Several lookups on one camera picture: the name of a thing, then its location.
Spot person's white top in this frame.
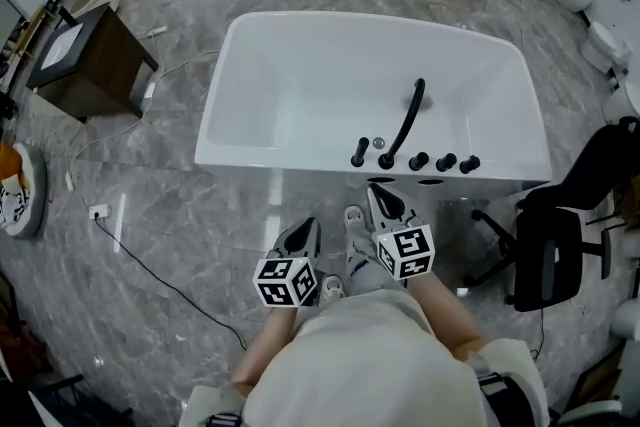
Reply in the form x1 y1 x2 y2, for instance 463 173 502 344
179 289 551 427

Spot black handheld shower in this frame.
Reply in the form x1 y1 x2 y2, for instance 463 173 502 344
349 137 371 169

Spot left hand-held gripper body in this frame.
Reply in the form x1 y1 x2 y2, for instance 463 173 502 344
253 256 321 309

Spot person's white left shoe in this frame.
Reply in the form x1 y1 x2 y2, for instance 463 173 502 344
319 274 346 304

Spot brown wooden vanity cabinet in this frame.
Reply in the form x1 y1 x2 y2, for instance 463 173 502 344
24 3 161 124

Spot person's white right shoe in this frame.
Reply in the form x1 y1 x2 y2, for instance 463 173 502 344
343 205 365 231

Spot black office chair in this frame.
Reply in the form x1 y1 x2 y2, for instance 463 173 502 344
462 114 640 314

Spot black cable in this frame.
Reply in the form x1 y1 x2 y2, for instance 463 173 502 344
93 217 249 352

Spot person's right forearm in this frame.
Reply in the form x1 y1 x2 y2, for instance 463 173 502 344
407 272 489 359

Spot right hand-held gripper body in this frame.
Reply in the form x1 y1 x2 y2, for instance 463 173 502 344
375 217 435 282

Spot orange cushion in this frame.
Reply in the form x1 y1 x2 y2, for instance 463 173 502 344
0 142 25 181

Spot person's left forearm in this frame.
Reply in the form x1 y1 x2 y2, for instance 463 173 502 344
230 304 301 389

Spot white round floor cushion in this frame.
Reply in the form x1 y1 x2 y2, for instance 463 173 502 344
0 142 49 240

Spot black white patterned cloth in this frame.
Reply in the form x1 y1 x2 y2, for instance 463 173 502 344
0 174 34 231

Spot person's light blue jeans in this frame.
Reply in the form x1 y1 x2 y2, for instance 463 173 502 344
344 227 401 299

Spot white bathtub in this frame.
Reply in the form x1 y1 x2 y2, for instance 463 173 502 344
193 10 554 196

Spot black shoulder strap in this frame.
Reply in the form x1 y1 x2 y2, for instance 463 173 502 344
204 409 246 427
474 372 526 427

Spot black vanity faucet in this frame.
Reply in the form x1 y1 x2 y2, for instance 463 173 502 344
52 4 79 29

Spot person's white shoe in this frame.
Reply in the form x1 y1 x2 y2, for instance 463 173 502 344
343 205 365 231
319 274 346 304

